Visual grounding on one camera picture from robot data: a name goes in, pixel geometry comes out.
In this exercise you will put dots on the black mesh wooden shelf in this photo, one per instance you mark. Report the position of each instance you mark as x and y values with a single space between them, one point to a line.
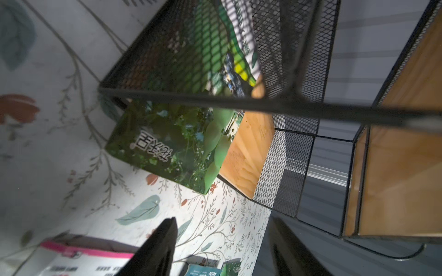
393 184

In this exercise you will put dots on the purple flower seed bag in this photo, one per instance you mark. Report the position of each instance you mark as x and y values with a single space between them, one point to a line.
197 270

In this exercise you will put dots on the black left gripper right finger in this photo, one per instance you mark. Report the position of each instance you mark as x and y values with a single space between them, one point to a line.
290 256

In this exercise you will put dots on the green gourd seed bag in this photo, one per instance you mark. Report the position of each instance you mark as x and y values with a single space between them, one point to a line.
195 48
231 268

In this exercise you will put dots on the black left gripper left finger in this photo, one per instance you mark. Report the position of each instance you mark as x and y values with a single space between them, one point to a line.
155 256

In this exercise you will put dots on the pink carnation seed bag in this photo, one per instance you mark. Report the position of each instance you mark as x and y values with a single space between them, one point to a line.
54 259

